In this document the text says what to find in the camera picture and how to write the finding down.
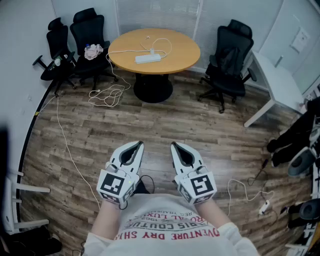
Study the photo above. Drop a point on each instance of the white charger adapter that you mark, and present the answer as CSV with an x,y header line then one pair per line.
x,y
151,51

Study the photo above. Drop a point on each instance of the round wooden table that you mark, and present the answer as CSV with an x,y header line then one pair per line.
x,y
125,56

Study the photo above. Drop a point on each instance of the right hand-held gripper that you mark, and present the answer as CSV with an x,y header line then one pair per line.
x,y
200,186

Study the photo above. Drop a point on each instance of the white paper notice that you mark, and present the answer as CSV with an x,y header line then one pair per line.
x,y
300,40

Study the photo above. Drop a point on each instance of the black office chair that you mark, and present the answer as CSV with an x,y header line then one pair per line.
x,y
57,41
231,60
87,30

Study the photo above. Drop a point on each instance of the small white floor power strip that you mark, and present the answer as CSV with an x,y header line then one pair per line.
x,y
264,207

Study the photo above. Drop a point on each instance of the white printed t-shirt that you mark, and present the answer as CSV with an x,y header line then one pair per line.
x,y
170,232

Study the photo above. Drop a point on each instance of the white desk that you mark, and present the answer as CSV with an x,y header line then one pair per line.
x,y
275,80

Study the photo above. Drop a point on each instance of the pink crumpled cloth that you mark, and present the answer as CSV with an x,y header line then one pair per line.
x,y
93,52

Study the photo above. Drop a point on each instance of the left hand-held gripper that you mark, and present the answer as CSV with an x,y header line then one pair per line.
x,y
111,185

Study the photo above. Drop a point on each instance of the grey round stool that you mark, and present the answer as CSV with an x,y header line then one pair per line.
x,y
301,162

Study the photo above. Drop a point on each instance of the clear water bottle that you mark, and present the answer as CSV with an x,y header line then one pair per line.
x,y
87,46

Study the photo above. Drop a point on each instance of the person's left forearm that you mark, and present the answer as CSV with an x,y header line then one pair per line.
x,y
107,220

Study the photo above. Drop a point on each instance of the person's right forearm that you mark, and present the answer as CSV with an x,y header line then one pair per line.
x,y
215,215

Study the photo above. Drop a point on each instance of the white shelf rack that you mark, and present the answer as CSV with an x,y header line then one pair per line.
x,y
11,200

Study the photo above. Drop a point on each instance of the black bag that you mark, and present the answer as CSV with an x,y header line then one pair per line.
x,y
27,242

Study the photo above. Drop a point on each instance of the white paper cup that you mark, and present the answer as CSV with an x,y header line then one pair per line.
x,y
57,62

